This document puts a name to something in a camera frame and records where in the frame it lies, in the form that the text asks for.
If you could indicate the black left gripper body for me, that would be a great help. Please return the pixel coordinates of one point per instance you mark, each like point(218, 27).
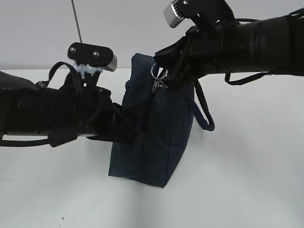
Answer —
point(85, 109)

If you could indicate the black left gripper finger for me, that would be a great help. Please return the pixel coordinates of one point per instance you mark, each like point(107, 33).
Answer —
point(126, 131)

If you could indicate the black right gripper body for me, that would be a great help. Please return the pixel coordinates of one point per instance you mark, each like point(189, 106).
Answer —
point(206, 50)

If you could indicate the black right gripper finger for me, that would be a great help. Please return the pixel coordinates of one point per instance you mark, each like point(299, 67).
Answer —
point(185, 75)
point(174, 56)

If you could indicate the dark blue lunch bag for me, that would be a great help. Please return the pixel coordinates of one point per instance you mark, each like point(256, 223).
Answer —
point(164, 121)

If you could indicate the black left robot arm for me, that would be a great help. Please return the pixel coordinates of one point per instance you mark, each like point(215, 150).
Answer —
point(29, 109)

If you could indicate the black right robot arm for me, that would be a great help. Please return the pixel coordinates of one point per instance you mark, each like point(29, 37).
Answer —
point(265, 47)

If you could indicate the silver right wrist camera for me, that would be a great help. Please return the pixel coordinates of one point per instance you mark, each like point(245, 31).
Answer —
point(204, 13)

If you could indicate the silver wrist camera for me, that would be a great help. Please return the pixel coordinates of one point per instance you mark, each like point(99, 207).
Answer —
point(93, 55)
point(204, 13)

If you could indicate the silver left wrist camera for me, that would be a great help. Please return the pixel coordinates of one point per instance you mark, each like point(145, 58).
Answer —
point(93, 55)

